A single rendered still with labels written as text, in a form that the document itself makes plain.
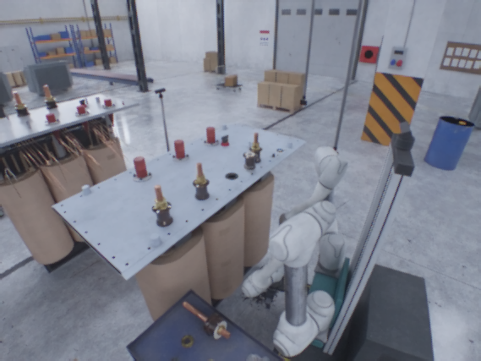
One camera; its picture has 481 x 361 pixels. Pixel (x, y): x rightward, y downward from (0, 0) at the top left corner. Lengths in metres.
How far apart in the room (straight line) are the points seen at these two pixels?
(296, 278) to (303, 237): 0.21
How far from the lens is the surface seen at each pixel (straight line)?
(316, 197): 1.55
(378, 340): 1.64
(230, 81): 10.32
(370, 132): 6.31
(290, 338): 1.38
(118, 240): 1.29
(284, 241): 0.94
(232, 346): 1.44
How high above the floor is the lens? 2.19
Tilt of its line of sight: 32 degrees down
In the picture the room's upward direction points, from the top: straight up
